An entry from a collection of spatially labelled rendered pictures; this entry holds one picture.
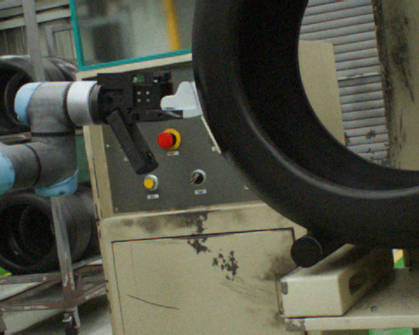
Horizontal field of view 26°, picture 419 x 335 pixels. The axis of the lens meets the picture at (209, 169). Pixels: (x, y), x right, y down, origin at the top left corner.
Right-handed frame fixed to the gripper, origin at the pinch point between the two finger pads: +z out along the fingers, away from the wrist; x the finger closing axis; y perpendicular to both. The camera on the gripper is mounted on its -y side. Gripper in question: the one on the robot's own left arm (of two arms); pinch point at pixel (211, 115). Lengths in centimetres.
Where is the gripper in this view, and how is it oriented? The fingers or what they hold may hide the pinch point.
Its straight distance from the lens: 143.4
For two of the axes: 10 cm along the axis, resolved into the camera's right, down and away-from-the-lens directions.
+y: -0.2, -9.9, -1.0
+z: 9.2, 0.2, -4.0
